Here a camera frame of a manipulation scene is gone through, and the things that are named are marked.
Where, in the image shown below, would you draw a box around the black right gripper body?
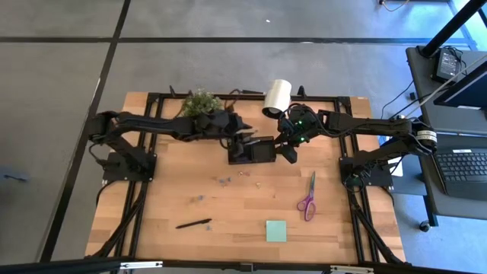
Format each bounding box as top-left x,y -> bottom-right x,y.
279,106 -> 324,148

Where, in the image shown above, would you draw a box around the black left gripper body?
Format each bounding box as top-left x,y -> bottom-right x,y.
196,110 -> 240,148

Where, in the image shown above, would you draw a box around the black mesh desk organizer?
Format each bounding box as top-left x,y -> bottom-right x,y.
227,134 -> 277,166

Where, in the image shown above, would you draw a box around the purple handled scissors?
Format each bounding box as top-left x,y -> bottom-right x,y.
296,170 -> 318,223

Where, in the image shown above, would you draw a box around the teal sticky note pad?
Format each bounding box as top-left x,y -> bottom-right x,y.
265,219 -> 288,244

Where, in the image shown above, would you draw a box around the black marker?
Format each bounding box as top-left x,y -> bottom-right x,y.
174,217 -> 213,231

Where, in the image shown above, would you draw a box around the green plant in black pot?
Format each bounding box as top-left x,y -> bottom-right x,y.
181,88 -> 224,119

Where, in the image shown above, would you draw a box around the grey equipment cart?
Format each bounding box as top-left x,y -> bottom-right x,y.
404,44 -> 487,233

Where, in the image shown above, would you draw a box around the black power adapter box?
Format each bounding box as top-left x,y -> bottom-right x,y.
432,46 -> 464,84

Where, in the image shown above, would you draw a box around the black laptop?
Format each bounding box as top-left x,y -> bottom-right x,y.
432,147 -> 487,202

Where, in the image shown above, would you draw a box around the black flat monitor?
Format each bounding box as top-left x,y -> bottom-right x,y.
432,60 -> 487,110

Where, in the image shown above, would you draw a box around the black vertical pole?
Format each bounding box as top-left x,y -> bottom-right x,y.
419,0 -> 487,59

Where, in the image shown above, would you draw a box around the black lamp power cable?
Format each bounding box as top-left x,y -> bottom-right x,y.
224,88 -> 266,112

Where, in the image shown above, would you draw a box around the black camera rig beam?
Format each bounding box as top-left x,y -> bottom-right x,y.
0,256 -> 487,274

